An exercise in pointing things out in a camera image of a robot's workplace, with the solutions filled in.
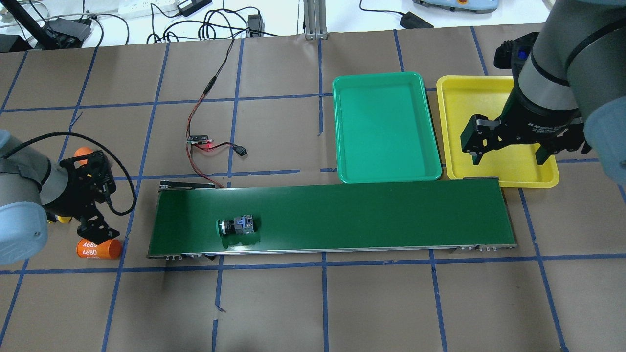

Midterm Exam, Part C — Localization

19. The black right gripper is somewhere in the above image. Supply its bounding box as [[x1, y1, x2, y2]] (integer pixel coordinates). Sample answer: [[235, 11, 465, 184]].
[[460, 88, 587, 165]]

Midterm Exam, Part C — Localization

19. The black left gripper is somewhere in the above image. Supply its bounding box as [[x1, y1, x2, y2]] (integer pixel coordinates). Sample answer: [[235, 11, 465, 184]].
[[60, 150, 119, 239]]

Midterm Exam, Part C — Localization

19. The orange cylinder with 4680 print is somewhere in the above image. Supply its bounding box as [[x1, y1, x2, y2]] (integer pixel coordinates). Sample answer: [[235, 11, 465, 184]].
[[76, 239, 123, 259]]

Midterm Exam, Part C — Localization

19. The plain orange cylinder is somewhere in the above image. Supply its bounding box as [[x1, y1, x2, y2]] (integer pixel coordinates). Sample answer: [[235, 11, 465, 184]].
[[73, 146, 94, 166]]

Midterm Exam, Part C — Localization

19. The green push button switch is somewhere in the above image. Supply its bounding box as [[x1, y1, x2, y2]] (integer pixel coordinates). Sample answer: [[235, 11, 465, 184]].
[[216, 215, 256, 237]]

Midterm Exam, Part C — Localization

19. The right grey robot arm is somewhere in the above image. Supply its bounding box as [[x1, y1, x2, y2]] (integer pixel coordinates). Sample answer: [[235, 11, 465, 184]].
[[137, 0, 625, 250]]

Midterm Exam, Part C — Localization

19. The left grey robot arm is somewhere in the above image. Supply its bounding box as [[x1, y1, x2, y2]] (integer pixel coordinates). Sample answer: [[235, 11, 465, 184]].
[[0, 130, 119, 265]]

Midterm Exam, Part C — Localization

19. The yellow plastic tray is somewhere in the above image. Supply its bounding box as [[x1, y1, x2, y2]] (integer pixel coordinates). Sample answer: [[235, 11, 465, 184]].
[[436, 75, 560, 189]]

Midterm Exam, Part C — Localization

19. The green conveyor belt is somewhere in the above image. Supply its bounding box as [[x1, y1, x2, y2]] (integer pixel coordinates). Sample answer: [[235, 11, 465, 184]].
[[147, 178, 517, 259]]

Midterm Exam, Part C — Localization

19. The green plastic tray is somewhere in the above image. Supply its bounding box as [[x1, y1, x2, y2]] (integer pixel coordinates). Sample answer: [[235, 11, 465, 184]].
[[333, 71, 442, 183]]

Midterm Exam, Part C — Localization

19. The grey teach pendant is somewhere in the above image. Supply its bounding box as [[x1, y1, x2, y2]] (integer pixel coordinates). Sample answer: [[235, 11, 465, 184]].
[[413, 0, 499, 14]]

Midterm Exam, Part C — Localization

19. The small sensor circuit board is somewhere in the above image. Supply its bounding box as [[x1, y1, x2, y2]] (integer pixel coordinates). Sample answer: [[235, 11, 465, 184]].
[[186, 134, 213, 145]]

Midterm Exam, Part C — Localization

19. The black power adapter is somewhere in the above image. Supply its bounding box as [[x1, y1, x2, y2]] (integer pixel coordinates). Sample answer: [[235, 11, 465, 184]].
[[400, 12, 434, 29]]

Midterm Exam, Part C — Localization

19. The white power strip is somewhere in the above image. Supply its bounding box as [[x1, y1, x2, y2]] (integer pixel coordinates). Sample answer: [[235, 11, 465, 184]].
[[117, 0, 181, 19]]

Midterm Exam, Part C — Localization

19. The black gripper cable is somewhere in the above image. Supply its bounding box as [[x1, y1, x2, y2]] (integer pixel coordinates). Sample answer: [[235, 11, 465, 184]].
[[0, 132, 137, 216]]

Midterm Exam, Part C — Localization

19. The black cable connector plug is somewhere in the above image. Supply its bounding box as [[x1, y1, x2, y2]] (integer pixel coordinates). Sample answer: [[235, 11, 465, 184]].
[[232, 145, 247, 157]]

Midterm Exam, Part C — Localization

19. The red black wire cable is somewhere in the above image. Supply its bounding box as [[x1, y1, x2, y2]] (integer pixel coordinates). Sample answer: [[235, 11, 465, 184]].
[[185, 38, 235, 189]]

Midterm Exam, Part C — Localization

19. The aluminium frame post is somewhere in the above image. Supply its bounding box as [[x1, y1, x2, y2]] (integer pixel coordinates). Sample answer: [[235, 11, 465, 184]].
[[303, 0, 328, 40]]

